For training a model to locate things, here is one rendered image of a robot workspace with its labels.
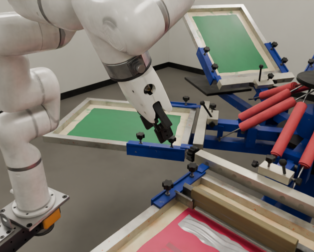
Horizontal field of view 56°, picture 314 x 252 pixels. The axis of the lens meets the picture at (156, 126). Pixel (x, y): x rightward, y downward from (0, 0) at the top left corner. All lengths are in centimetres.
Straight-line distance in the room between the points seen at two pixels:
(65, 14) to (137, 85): 15
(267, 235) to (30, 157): 75
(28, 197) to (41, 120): 23
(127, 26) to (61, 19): 16
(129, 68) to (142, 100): 6
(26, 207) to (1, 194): 212
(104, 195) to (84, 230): 42
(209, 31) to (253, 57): 40
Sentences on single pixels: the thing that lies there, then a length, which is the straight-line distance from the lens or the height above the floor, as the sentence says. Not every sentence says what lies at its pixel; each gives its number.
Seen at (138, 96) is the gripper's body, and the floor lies 160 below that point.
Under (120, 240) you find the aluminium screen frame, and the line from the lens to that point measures 105.
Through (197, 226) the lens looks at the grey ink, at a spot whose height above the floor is 96.
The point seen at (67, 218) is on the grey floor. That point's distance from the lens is 262.
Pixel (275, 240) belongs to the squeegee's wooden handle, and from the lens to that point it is 104.
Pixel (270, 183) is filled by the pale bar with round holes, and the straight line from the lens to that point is 125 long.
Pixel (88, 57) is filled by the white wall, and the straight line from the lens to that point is 511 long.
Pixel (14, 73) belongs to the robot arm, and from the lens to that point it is 73.
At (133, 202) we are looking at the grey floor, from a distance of 266.
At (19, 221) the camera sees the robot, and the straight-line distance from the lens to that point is 97.
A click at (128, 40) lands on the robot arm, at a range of 34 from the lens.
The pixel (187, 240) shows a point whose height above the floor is 95.
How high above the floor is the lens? 176
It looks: 27 degrees down
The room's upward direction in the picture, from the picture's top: straight up
